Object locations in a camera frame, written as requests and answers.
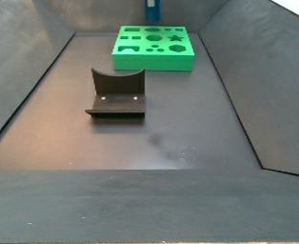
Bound blue oval peg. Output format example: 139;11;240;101
145;0;161;23

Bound green shape sorting board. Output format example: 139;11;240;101
112;26;195;71

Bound black curved holder stand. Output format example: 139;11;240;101
85;70;147;116

